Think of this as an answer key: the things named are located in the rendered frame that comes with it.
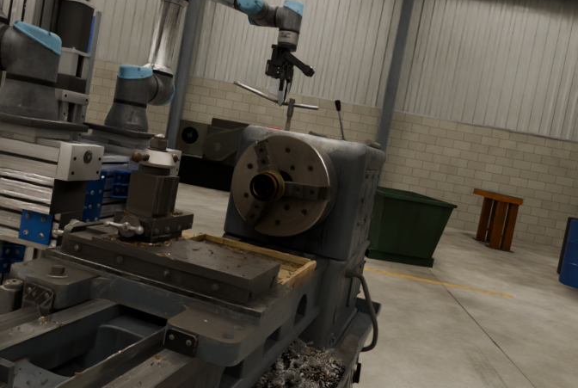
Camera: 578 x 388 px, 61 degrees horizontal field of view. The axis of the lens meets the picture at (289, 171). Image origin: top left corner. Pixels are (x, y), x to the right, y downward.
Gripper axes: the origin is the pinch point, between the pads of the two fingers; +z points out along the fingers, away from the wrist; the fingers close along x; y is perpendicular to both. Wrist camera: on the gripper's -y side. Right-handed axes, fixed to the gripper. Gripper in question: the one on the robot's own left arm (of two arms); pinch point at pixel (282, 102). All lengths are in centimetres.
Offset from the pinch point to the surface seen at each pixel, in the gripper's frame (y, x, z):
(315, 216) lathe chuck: -24.8, 23.6, 33.9
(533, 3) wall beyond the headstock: -170, -1062, -398
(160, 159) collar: -6, 81, 22
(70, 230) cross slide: 10, 84, 39
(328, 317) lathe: -32, 8, 67
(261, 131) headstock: 3.9, 6.0, 11.3
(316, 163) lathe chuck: -22.5, 23.6, 18.2
